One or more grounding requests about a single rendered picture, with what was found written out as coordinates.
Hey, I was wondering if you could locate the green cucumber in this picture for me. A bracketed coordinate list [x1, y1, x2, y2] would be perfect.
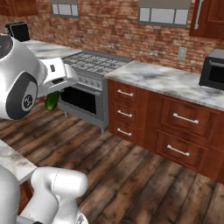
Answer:
[44, 90, 61, 112]

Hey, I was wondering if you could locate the short silver drawer handle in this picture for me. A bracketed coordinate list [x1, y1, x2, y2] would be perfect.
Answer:
[116, 128, 133, 137]
[116, 88, 135, 97]
[116, 109, 133, 118]

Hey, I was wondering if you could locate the small window with blind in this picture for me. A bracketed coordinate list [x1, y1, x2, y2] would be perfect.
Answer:
[49, 0, 80, 19]

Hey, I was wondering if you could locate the long silver drawer handle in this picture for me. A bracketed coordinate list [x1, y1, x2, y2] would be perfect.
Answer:
[166, 144, 191, 158]
[172, 112, 200, 125]

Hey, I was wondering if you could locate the black microwave oven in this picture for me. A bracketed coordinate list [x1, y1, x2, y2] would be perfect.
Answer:
[199, 48, 224, 91]

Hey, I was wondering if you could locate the narrow wooden drawer front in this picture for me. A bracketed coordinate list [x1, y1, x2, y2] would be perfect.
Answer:
[113, 81, 139, 103]
[113, 102, 138, 123]
[113, 121, 137, 142]

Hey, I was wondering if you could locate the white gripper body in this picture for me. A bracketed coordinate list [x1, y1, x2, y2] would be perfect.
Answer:
[62, 62, 80, 89]

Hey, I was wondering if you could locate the wide window with blind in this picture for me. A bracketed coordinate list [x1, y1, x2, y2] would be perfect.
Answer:
[137, 0, 192, 29]

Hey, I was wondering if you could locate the black toaster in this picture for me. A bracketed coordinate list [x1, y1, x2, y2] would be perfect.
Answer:
[4, 22, 31, 42]

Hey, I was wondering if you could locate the grey stove with oven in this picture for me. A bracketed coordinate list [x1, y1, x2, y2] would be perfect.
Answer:
[59, 50, 134, 136]

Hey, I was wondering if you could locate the silver oven door handle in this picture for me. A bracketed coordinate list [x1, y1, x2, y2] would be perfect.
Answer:
[72, 83, 102, 96]

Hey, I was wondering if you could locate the wide wooden drawer front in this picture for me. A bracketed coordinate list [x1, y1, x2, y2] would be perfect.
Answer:
[161, 96, 217, 138]
[155, 130, 207, 171]

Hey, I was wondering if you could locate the wooden wall cupboard with handle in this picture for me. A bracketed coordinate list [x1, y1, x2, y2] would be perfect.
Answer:
[189, 0, 224, 40]

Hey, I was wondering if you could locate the grey wall socket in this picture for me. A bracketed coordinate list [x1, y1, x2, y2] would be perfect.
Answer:
[178, 46, 188, 61]

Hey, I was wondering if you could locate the wooden base cabinet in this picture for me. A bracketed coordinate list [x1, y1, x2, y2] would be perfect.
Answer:
[107, 78, 224, 186]

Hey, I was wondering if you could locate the black oven door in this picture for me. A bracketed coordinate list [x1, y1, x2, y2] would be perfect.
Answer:
[59, 84, 103, 123]

